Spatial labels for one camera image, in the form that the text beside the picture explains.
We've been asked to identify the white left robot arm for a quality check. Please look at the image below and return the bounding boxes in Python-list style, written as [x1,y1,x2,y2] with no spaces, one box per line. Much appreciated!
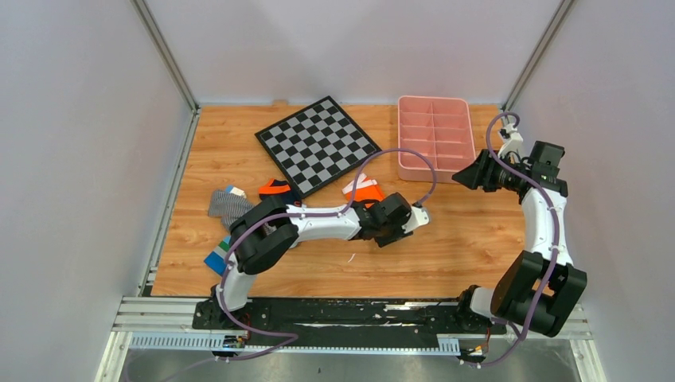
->
[192,190,430,329]

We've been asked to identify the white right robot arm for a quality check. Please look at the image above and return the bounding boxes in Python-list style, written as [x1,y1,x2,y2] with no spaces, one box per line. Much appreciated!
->
[453,141,587,337]

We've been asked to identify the grey striped underwear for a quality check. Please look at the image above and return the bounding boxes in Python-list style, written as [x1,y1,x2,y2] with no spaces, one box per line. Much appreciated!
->
[208,189,254,232]

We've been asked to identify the pink compartment tray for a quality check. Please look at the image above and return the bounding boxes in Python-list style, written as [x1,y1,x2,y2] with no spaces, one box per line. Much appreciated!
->
[397,95,476,183]

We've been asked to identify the black white checkerboard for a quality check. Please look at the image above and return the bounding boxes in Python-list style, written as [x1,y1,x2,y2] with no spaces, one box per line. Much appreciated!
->
[255,96,381,198]

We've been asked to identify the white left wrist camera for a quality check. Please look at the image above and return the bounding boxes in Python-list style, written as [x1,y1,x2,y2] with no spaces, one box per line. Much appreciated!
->
[402,205,431,234]

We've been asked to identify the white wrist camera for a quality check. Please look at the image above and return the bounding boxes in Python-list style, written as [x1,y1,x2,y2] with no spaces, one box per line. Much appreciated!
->
[402,205,431,234]
[497,123,523,159]

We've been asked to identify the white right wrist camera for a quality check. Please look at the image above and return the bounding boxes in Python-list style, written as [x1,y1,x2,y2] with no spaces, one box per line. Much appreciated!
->
[497,123,523,159]

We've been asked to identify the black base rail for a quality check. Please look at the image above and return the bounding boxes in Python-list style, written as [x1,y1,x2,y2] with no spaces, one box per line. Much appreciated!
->
[190,298,507,350]

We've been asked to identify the white slotted cable duct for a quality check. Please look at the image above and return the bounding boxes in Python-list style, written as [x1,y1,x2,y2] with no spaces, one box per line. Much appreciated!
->
[129,333,461,356]

